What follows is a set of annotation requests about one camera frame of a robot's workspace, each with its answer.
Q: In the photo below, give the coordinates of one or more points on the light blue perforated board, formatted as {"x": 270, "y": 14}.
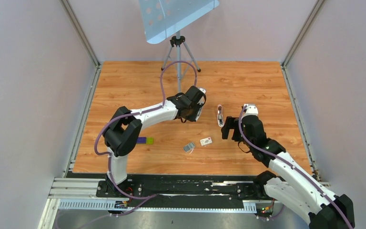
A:
{"x": 163, "y": 18}

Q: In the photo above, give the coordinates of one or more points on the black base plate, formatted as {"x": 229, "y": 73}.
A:
{"x": 211, "y": 191}

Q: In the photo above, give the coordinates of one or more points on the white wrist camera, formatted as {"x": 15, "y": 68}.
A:
{"x": 202, "y": 90}
{"x": 250, "y": 109}

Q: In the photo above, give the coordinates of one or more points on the white staple box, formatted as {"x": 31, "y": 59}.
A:
{"x": 206, "y": 141}

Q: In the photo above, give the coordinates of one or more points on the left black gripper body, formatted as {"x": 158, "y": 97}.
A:
{"x": 194, "y": 110}

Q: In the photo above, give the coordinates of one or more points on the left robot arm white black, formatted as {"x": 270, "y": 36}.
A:
{"x": 121, "y": 133}

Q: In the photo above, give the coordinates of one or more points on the purple green toy brick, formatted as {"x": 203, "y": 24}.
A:
{"x": 145, "y": 140}

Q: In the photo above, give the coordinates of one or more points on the grey tripod stand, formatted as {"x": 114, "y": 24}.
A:
{"x": 177, "y": 41}

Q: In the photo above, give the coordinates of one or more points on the pink staple remover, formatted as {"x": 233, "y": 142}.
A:
{"x": 220, "y": 118}

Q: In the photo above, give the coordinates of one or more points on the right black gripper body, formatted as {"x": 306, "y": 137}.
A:
{"x": 237, "y": 136}

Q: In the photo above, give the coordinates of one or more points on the white slotted cable duct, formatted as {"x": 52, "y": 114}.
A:
{"x": 117, "y": 205}

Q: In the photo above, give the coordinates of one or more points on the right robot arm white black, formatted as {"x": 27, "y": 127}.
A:
{"x": 286, "y": 181}

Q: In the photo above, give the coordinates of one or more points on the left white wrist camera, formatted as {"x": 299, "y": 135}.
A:
{"x": 202, "y": 90}

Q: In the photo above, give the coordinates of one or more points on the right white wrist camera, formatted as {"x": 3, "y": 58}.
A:
{"x": 250, "y": 109}

